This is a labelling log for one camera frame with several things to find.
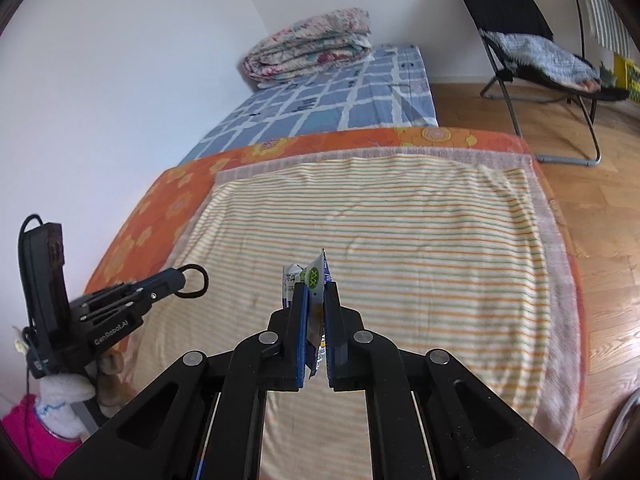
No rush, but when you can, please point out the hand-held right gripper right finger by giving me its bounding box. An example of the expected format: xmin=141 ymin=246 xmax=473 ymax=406
xmin=324 ymin=281 xmax=581 ymax=480

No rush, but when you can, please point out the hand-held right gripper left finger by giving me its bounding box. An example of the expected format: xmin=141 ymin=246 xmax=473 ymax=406
xmin=54 ymin=282 xmax=311 ymax=480

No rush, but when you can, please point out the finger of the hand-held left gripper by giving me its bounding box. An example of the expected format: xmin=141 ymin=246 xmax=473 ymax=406
xmin=80 ymin=285 xmax=173 ymax=323
xmin=72 ymin=266 xmax=185 ymax=308

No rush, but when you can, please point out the black hair tie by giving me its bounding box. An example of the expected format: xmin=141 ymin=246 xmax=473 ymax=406
xmin=172 ymin=264 xmax=208 ymax=298

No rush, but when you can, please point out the white printed packet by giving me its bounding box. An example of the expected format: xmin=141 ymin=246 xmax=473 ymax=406
xmin=281 ymin=264 xmax=305 ymax=308

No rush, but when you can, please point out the blue green snack wrapper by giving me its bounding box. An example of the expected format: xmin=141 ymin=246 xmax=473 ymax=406
xmin=305 ymin=249 xmax=333 ymax=380

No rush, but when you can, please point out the orange floral blanket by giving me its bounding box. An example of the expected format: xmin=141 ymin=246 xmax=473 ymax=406
xmin=82 ymin=127 xmax=586 ymax=461

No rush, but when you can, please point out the striped yellow towel blanket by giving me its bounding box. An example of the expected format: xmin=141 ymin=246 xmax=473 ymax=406
xmin=127 ymin=152 xmax=573 ymax=480

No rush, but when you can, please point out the blue checked bed sheet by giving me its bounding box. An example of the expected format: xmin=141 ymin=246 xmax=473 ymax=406
xmin=177 ymin=42 xmax=440 ymax=166

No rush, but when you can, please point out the folded floral quilt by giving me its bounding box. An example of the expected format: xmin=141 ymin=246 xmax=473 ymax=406
xmin=241 ymin=7 xmax=373 ymax=83

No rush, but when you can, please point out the blue patterned cloth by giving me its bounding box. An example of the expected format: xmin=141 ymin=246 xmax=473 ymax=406
xmin=480 ymin=30 xmax=601 ymax=93

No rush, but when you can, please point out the black folding chair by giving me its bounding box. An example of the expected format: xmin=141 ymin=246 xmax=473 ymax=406
xmin=450 ymin=0 xmax=631 ymax=166

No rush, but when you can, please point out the yellow plastic crate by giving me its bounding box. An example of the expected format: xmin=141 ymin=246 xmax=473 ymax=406
xmin=612 ymin=55 xmax=640 ymax=106

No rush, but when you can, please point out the green striped hanging towel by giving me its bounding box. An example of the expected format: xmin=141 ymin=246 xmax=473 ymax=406
xmin=575 ymin=0 xmax=636 ymax=56

